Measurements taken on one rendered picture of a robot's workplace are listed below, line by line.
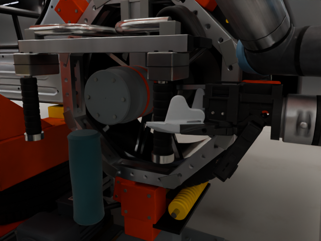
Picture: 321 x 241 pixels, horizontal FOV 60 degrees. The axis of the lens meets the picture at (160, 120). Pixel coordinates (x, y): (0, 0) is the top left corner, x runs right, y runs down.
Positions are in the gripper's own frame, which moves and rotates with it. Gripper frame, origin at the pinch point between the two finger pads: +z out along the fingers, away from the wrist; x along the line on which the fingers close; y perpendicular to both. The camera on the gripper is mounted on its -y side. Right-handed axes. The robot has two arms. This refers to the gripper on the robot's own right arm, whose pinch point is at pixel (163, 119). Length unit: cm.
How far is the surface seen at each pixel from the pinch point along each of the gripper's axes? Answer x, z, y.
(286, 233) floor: -106, -28, -82
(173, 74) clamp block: 1.2, -2.2, 8.2
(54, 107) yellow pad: -43, 71, -10
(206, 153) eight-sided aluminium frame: -20.6, -3.0, -12.7
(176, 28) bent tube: -2.1, -1.5, 16.1
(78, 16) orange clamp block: -20.4, 35.9, 22.7
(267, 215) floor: -121, -17, -82
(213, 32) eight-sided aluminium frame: -20.5, -3.5, 17.0
